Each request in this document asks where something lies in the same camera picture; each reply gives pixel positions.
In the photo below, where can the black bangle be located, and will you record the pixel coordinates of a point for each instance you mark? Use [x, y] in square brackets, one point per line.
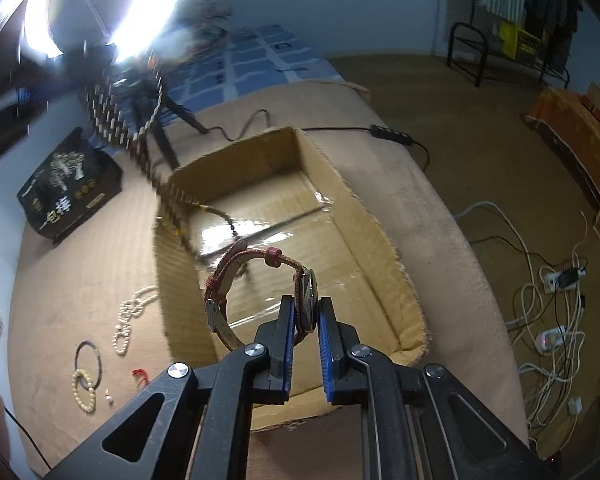
[89, 364]

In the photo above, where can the yellow crate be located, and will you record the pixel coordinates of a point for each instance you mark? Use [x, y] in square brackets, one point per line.
[519, 42]

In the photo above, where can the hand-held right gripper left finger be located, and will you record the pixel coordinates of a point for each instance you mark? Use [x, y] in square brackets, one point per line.
[288, 320]

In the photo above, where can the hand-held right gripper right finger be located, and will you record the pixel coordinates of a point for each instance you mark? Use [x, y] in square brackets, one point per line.
[323, 327]

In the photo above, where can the black printed gift box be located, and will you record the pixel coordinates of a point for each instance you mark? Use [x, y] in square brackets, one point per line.
[67, 185]

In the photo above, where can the pearl earring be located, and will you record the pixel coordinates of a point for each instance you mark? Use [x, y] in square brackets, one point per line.
[109, 396]

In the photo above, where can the black tripod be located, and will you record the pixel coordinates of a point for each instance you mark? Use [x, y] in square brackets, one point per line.
[155, 105]

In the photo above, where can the brown patterned cloth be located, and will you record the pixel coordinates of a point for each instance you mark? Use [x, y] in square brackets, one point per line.
[207, 15]

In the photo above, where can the blue checkered blanket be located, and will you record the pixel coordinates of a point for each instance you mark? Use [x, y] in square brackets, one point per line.
[260, 60]

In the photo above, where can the black metal rack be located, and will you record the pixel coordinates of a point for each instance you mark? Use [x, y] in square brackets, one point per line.
[485, 55]

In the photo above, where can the white power strip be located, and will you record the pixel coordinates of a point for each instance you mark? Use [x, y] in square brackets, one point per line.
[562, 276]
[550, 339]

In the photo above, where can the cardboard box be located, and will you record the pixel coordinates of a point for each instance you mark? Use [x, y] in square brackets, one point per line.
[290, 210]

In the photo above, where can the small red clip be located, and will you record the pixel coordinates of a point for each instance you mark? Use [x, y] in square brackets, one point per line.
[140, 375]

